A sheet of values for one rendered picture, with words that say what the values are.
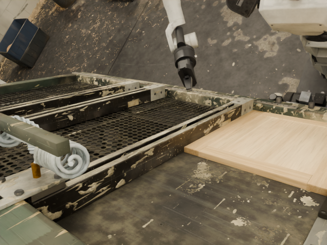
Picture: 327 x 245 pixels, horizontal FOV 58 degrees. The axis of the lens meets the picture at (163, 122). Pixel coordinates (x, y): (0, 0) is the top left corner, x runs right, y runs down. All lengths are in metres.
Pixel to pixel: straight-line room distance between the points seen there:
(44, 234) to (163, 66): 2.75
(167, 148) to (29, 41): 4.22
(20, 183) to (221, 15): 2.81
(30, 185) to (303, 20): 0.97
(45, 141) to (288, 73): 2.31
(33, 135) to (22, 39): 4.49
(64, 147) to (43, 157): 0.15
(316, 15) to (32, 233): 1.02
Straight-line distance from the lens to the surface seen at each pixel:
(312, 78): 2.33
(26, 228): 0.54
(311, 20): 1.15
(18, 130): 0.49
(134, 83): 1.80
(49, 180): 0.64
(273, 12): 1.18
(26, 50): 4.93
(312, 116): 1.38
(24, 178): 0.67
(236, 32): 2.99
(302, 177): 0.87
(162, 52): 3.27
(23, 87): 2.13
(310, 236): 0.63
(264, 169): 0.87
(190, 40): 1.29
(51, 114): 1.24
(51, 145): 0.41
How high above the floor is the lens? 2.15
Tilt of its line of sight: 51 degrees down
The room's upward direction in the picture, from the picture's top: 51 degrees counter-clockwise
